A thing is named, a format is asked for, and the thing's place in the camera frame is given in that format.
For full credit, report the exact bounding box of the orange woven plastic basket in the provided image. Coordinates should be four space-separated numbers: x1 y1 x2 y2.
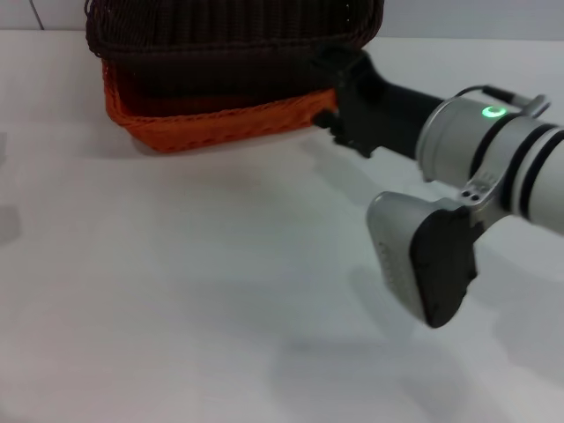
101 59 340 155

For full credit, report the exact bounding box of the dark brown woven plastic basket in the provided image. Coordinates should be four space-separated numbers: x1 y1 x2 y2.
84 0 385 118

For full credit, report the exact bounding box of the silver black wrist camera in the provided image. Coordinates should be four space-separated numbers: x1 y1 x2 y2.
365 190 482 330

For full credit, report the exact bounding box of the grey black wrist cable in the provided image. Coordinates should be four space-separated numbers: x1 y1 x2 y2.
456 84 553 119

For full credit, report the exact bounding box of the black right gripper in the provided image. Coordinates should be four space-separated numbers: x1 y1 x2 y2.
308 46 447 160

